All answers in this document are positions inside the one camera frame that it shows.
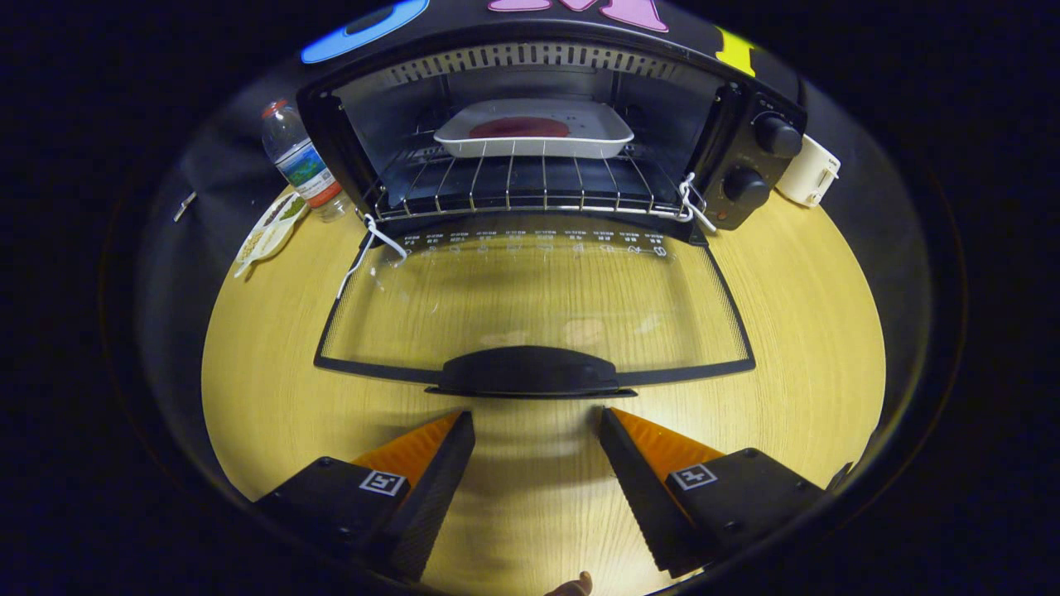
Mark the round pink food slice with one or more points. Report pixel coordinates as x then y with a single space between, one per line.
517 127

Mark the black toaster oven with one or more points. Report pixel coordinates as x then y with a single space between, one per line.
530 377

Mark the clear plastic water bottle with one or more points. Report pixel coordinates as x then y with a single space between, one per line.
302 165

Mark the flat white snack packet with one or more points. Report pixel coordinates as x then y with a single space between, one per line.
269 232

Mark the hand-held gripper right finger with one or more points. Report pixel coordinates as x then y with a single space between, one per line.
642 497

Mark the white pop-up toaster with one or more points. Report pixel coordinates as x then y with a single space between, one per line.
807 170

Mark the small metal clip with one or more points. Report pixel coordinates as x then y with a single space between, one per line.
184 206

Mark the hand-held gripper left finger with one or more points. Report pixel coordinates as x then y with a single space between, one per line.
435 497

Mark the white square plate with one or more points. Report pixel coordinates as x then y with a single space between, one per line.
604 132

